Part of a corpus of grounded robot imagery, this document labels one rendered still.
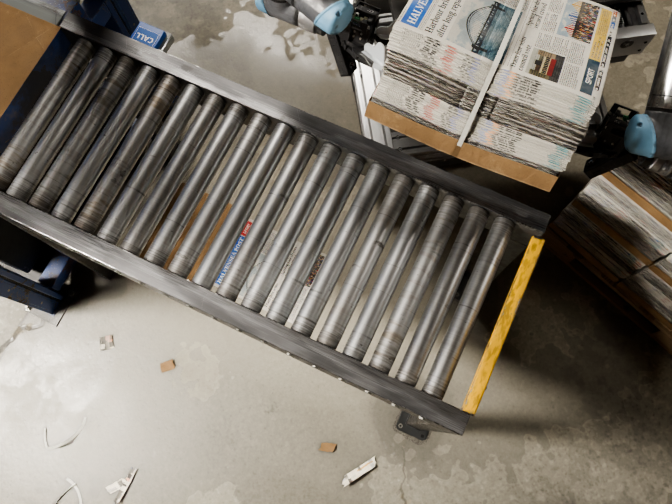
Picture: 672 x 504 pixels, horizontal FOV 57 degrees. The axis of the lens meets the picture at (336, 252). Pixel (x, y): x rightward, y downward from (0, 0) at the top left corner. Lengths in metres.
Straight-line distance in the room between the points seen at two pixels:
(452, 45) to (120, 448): 1.74
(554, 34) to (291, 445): 1.54
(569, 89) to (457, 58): 0.19
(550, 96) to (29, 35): 1.33
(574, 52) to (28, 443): 2.06
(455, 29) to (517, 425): 1.48
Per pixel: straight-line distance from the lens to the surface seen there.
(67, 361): 2.40
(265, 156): 1.53
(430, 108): 1.18
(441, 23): 1.13
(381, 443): 2.18
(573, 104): 1.11
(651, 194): 1.77
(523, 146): 1.18
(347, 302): 1.40
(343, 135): 1.53
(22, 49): 1.86
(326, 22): 1.30
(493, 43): 1.14
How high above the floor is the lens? 2.18
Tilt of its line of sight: 75 degrees down
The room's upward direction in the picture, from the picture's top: 5 degrees counter-clockwise
